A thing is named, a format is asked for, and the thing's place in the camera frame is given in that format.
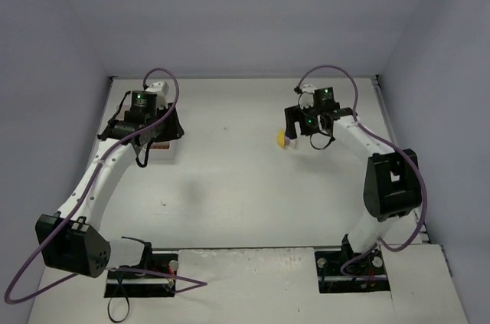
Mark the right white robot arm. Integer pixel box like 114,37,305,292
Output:
277,84,423,254

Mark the yellow curved lego brick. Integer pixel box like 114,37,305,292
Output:
276,130,289,149

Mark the right white compartment tray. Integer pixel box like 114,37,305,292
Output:
149,140,179,164

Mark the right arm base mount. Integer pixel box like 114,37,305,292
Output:
314,249,390,294

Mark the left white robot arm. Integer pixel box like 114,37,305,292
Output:
35,82,184,278

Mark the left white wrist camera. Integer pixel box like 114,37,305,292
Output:
145,80,169,109

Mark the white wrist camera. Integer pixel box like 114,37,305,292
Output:
145,80,169,109
294,83,317,110

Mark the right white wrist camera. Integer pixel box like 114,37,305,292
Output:
294,83,317,110

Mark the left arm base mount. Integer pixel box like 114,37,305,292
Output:
103,250,181,298

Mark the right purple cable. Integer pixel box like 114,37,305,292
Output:
298,65,428,282

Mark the white lavender lego brick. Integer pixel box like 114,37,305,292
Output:
285,137,297,149

